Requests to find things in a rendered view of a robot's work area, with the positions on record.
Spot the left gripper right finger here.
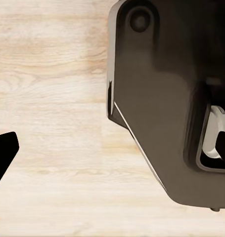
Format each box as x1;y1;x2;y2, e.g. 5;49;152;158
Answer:
215;131;225;162

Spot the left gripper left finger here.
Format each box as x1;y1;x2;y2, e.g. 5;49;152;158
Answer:
0;131;19;180

